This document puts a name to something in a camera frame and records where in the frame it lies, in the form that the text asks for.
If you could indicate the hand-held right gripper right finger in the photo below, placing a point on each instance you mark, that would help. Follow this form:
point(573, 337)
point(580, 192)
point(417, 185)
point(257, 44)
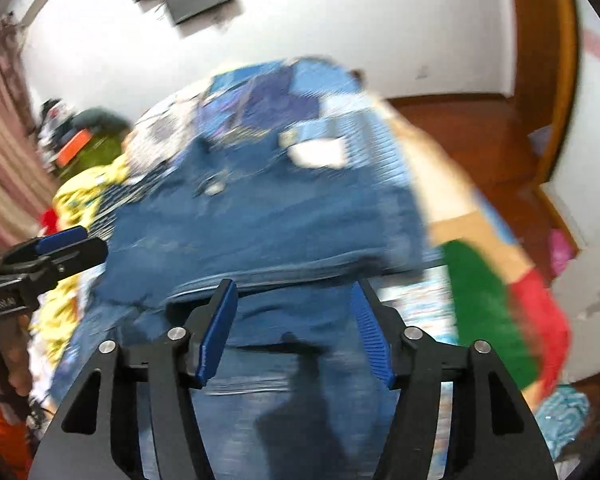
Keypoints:
point(372, 335)

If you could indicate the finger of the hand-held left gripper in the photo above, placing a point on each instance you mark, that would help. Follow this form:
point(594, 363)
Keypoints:
point(85, 255)
point(62, 241)

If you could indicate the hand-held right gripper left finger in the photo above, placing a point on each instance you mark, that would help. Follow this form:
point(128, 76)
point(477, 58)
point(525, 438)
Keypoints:
point(217, 332)

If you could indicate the blue denim jeans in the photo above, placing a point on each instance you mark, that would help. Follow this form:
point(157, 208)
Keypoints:
point(280, 220)

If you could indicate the pile of clothes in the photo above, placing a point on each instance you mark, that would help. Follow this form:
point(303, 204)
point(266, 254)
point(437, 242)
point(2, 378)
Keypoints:
point(55, 120)

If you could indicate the person's left hand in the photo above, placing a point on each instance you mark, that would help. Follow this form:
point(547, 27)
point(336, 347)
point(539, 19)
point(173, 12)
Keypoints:
point(21, 360)

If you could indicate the red plush toy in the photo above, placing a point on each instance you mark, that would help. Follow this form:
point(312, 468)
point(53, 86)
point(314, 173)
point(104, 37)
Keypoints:
point(50, 220)

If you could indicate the yellow cartoon blanket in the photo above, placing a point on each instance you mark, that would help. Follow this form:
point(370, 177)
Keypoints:
point(80, 190)

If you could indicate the orange box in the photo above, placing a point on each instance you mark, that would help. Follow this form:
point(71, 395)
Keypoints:
point(74, 146)

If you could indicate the green covered cabinet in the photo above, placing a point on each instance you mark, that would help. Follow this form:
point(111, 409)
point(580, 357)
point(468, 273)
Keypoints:
point(100, 152)

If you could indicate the striped curtain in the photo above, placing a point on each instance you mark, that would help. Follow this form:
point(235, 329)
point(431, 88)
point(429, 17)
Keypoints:
point(7, 145)

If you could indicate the beige green red blanket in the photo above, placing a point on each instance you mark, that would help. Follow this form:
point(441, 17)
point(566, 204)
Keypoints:
point(480, 300)

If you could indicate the dark grey cushion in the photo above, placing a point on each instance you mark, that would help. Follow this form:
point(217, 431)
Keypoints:
point(102, 119)

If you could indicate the pink cloth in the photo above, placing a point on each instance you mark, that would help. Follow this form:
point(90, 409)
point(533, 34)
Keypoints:
point(562, 252)

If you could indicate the teal patterned cloth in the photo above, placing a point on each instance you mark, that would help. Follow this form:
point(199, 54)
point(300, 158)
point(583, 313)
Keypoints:
point(562, 420)

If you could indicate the blue patchwork bedspread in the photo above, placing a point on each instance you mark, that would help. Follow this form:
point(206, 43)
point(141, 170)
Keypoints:
point(280, 90)

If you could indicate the wooden wardrobe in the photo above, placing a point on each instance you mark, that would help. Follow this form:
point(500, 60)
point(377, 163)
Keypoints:
point(555, 60)

